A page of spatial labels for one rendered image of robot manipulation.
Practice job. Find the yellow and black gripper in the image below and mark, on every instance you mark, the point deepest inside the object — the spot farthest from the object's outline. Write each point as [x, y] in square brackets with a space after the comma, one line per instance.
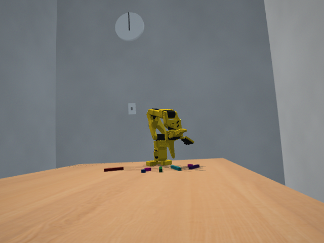
[172, 135]

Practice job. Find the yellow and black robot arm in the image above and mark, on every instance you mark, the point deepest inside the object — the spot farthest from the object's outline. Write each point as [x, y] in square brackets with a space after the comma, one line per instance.
[160, 151]

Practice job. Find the turquoise rod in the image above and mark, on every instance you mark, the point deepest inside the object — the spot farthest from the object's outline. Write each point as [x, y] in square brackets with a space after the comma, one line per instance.
[176, 167]

